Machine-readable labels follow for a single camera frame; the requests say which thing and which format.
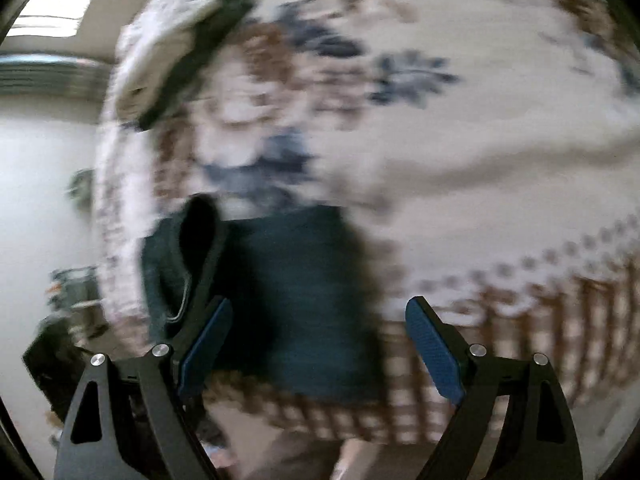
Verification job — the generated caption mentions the window with white frame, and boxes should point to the window with white frame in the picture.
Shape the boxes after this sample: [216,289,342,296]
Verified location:
[1,0,92,38]

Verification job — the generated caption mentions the floral bed blanket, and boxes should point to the floral bed blanket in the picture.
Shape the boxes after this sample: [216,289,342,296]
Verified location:
[94,0,639,444]

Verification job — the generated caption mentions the dark blue denim jeans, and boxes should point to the dark blue denim jeans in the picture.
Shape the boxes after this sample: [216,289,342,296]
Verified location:
[141,194,385,404]

